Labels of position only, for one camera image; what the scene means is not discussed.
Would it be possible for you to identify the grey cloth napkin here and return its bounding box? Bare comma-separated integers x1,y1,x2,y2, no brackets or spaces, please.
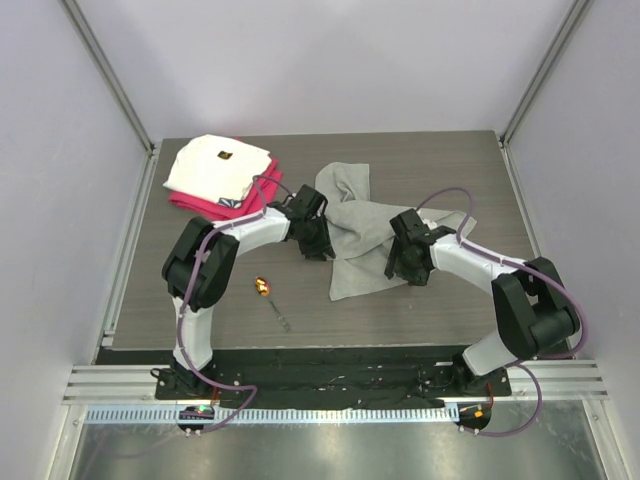
314,161,479,303

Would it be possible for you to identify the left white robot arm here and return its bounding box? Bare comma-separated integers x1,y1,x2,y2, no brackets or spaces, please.
151,185,335,400

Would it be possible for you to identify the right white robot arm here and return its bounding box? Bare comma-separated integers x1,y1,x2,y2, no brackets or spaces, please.
384,209,580,395

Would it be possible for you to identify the pink folded cloth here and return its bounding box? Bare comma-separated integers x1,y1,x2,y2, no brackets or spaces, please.
168,154,283,221

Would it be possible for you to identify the patterned blue cloth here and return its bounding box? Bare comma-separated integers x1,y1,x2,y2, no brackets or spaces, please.
217,198,244,209

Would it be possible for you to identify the white folded cloth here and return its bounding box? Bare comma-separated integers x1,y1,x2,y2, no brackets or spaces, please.
163,134,273,204

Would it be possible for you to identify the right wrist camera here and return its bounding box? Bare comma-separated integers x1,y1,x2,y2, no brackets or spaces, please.
417,208,451,234

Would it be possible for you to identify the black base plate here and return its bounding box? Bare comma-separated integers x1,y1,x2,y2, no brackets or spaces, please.
169,346,512,410

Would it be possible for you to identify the aluminium frame rail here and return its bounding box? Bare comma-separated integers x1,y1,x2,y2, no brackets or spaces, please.
63,360,609,431

